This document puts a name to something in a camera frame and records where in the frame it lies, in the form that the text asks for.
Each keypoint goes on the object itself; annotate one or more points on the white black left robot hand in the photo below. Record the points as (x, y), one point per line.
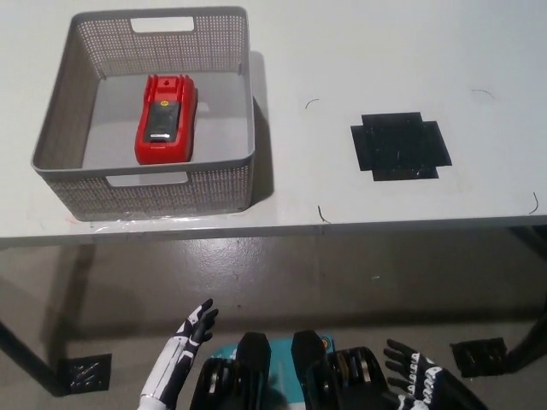
(171, 359)

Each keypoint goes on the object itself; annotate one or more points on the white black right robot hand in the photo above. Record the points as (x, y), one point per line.
(421, 376)

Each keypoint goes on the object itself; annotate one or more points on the red digital multimeter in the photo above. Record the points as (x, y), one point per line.
(164, 149)

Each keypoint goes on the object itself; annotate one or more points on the black left robot body block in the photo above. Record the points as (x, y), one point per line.
(222, 384)

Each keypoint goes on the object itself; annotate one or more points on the black robot body block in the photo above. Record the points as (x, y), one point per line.
(222, 384)
(354, 384)

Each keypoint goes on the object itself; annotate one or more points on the black floor tape patch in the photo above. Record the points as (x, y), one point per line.
(85, 376)
(478, 359)

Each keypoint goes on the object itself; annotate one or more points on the black right robot body block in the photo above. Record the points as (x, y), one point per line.
(354, 384)

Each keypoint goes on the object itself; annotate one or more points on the clear adhesive tape strip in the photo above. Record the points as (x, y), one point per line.
(128, 223)

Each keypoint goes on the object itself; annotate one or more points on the grey perforated plastic basket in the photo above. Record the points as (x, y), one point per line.
(213, 188)

